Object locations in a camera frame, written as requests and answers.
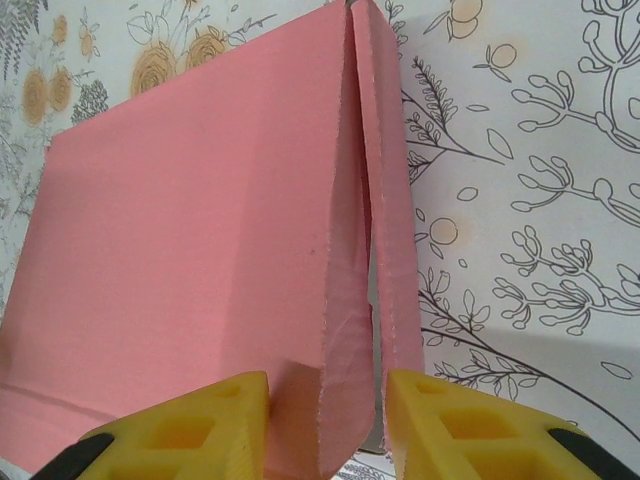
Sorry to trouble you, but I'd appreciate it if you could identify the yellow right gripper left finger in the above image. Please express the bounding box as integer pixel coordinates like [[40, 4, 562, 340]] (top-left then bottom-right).
[[37, 370, 271, 480]]

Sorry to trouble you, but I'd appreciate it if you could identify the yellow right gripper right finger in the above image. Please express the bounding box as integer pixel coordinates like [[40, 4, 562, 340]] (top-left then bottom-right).
[[384, 369, 640, 480]]

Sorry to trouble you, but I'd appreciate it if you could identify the pink and white paper box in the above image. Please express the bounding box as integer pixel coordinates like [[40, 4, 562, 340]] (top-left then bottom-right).
[[0, 0, 426, 480]]

